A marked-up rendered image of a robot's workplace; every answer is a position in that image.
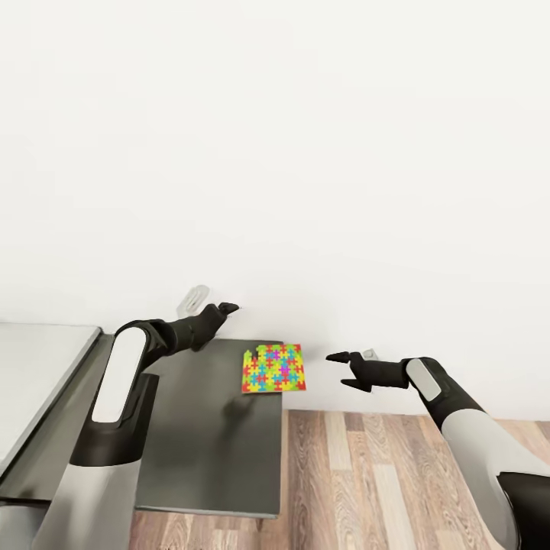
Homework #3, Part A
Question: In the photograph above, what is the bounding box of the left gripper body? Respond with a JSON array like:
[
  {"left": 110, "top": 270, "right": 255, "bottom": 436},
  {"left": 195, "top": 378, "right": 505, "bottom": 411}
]
[{"left": 181, "top": 303, "right": 227, "bottom": 353}]

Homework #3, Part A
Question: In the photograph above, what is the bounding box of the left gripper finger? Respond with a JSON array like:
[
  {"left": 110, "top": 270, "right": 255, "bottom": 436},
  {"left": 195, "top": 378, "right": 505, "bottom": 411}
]
[{"left": 218, "top": 302, "right": 239, "bottom": 317}]

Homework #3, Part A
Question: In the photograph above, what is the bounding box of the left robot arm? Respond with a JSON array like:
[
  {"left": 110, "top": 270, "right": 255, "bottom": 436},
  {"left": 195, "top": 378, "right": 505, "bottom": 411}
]
[{"left": 29, "top": 285, "right": 239, "bottom": 550}]

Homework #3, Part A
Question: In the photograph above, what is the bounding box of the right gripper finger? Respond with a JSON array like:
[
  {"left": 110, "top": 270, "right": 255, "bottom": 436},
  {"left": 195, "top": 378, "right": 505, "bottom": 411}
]
[
  {"left": 325, "top": 351, "right": 353, "bottom": 364},
  {"left": 339, "top": 378, "right": 363, "bottom": 390}
]

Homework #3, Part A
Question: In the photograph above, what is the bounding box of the jigsaw puzzle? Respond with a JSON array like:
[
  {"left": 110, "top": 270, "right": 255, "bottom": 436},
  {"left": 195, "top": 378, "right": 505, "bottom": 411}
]
[{"left": 242, "top": 344, "right": 306, "bottom": 393}]

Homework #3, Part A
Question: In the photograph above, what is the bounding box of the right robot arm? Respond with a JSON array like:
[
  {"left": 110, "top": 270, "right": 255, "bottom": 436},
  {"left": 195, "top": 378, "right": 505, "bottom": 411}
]
[{"left": 325, "top": 348, "right": 550, "bottom": 550}]

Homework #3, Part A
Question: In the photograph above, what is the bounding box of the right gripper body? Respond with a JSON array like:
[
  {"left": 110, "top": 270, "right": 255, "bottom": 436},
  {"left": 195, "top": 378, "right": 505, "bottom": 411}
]
[{"left": 349, "top": 351, "right": 390, "bottom": 393}]

